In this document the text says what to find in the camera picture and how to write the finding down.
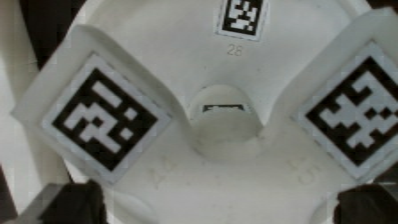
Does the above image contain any white round table top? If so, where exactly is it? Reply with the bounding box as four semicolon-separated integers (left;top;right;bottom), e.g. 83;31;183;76
87;0;398;224

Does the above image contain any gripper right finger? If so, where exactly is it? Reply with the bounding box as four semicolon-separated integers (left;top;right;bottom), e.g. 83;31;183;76
332;184;398;224

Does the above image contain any white cylindrical table leg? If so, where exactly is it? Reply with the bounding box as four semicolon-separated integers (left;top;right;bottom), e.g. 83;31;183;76
190;85;263;162

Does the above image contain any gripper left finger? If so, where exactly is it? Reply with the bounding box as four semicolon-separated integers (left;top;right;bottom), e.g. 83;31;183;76
14;181;112;224

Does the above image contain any white cross-shaped table base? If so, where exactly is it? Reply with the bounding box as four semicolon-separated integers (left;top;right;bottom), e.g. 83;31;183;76
12;9;398;224

